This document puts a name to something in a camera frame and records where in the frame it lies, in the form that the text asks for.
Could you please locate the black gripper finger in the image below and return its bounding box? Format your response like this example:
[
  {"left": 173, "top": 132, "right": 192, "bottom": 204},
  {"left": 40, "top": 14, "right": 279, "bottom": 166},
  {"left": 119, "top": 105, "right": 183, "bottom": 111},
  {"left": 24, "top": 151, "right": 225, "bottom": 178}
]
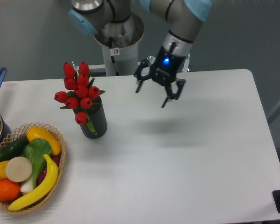
[
  {"left": 133, "top": 59, "right": 152, "bottom": 93},
  {"left": 161, "top": 78, "right": 186, "bottom": 108}
]

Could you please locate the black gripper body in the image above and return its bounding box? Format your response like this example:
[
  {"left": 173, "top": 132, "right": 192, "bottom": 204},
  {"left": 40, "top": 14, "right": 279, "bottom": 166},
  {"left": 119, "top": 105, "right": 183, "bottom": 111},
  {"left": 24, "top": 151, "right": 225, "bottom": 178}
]
[{"left": 149, "top": 45, "right": 185, "bottom": 85}]

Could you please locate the red tulip bouquet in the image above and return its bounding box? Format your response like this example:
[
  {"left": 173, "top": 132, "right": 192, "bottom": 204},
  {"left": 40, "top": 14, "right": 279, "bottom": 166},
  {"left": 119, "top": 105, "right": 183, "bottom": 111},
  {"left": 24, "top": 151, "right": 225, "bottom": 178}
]
[{"left": 54, "top": 61, "right": 105, "bottom": 125}]

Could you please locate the dark grey ribbed vase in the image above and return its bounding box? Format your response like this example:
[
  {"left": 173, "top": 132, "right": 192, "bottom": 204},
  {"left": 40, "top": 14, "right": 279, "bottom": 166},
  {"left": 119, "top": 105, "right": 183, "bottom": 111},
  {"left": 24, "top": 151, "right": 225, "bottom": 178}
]
[{"left": 73, "top": 97, "right": 107, "bottom": 139}]

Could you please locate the purple eggplant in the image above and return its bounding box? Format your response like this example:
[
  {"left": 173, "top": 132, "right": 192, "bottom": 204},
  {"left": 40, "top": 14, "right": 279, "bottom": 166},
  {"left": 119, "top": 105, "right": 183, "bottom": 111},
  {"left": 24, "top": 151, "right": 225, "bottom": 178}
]
[{"left": 37, "top": 155, "right": 60, "bottom": 185}]

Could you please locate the yellow squash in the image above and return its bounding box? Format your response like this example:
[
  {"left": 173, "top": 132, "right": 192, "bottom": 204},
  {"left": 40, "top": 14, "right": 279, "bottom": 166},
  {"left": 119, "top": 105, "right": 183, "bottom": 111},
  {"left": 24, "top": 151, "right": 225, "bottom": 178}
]
[{"left": 27, "top": 126, "right": 61, "bottom": 156}]

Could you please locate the green bok choy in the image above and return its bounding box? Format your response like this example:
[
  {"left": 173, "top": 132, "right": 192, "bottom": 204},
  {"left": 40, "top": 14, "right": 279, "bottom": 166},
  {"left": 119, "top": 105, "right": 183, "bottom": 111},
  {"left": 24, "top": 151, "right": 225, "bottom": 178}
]
[{"left": 21, "top": 138, "right": 52, "bottom": 194}]

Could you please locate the woven wicker basket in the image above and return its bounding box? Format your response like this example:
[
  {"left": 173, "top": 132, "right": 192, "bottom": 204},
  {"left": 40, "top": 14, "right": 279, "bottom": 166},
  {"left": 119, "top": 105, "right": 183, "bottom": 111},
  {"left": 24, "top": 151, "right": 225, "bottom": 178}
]
[{"left": 0, "top": 122, "right": 66, "bottom": 215}]

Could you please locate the green cucumber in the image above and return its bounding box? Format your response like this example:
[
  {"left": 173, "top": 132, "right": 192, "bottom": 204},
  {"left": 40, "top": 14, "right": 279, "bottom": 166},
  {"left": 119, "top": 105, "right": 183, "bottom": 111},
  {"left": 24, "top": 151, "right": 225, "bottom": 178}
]
[{"left": 0, "top": 136, "right": 29, "bottom": 162}]

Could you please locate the yellow banana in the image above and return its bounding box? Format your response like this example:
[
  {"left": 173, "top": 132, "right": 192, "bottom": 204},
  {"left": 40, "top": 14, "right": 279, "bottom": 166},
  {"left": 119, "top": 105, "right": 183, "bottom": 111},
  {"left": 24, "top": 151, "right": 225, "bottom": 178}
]
[{"left": 8, "top": 154, "right": 58, "bottom": 211}]

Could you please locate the beige round disc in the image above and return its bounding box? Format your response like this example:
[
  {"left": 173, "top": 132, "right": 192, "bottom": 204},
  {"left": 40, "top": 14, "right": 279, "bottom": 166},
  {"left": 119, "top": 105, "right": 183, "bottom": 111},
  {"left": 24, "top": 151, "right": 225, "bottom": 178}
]
[{"left": 5, "top": 156, "right": 33, "bottom": 182}]

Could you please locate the orange fruit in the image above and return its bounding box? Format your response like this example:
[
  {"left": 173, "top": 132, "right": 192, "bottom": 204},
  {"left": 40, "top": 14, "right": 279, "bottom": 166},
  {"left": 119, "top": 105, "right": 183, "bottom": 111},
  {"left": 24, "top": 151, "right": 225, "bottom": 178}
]
[{"left": 0, "top": 179, "right": 20, "bottom": 202}]

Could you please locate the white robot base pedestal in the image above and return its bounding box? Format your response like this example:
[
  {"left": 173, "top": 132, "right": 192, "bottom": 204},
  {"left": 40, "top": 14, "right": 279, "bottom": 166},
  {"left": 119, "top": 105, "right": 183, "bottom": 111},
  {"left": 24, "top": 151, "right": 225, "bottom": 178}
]
[{"left": 68, "top": 0, "right": 145, "bottom": 77}]

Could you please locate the black cable on pedestal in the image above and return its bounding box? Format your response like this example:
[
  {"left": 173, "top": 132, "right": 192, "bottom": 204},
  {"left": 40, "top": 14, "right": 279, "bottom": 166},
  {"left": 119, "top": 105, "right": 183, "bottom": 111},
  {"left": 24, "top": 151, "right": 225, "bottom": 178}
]
[{"left": 108, "top": 36, "right": 119, "bottom": 77}]

